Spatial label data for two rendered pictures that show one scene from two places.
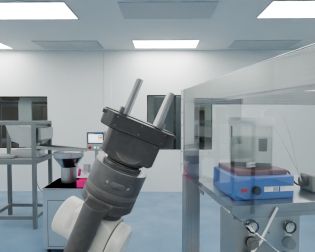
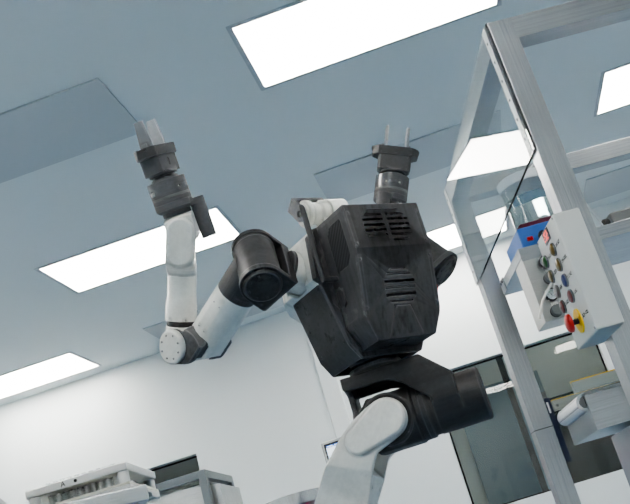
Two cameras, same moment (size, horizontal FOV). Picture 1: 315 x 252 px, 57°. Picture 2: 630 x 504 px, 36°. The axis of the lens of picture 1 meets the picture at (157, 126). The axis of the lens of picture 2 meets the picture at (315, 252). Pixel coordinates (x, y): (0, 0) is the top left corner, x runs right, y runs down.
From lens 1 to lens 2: 2.17 m
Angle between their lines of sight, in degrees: 22
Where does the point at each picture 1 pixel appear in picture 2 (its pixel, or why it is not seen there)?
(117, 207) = (396, 193)
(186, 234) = (506, 349)
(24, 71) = (132, 411)
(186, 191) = (488, 297)
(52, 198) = not seen: outside the picture
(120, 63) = not seen: hidden behind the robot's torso
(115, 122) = (381, 149)
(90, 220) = (383, 197)
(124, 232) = not seen: hidden behind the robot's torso
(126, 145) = (391, 160)
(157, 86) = (449, 347)
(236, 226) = (528, 267)
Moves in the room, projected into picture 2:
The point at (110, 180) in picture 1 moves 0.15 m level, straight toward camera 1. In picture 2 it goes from (387, 178) to (390, 153)
